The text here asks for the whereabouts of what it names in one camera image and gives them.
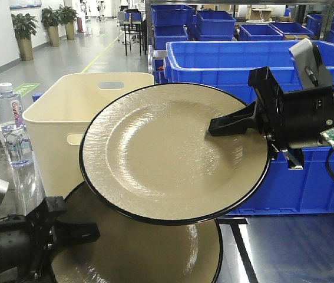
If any beige plate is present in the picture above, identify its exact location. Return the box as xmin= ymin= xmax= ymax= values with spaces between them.
xmin=79 ymin=83 xmax=270 ymax=225
xmin=51 ymin=183 xmax=223 ymax=282

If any potted plant in vase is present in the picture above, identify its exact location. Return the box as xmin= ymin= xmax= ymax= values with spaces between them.
xmin=11 ymin=13 xmax=38 ymax=61

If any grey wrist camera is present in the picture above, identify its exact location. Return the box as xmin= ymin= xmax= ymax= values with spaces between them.
xmin=289 ymin=38 xmax=333 ymax=89

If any clear water bottle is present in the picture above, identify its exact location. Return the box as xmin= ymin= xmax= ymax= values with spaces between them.
xmin=0 ymin=83 xmax=34 ymax=167

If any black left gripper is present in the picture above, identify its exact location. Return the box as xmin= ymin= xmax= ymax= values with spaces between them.
xmin=0 ymin=196 xmax=100 ymax=282

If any cream plastic bin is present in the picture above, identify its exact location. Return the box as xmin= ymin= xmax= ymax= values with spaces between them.
xmin=23 ymin=73 xmax=154 ymax=197

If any large blue plastic crate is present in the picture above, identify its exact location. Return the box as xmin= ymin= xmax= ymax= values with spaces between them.
xmin=164 ymin=39 xmax=334 ymax=215

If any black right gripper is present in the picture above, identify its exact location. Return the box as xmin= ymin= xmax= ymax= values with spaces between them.
xmin=208 ymin=67 xmax=334 ymax=150

